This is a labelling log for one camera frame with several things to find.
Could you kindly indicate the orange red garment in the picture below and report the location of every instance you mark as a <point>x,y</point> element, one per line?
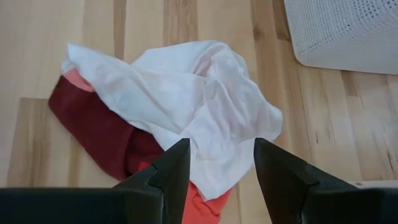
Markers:
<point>202,208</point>

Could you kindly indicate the pale cream garment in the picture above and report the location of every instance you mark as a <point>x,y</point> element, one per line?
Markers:
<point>186,102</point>

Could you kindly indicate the white plastic storage bin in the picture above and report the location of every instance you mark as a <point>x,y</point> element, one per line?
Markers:
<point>348,34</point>

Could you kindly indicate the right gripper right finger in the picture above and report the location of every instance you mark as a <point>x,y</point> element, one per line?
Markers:
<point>280,186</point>

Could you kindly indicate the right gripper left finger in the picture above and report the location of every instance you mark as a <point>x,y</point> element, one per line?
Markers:
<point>168,186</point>

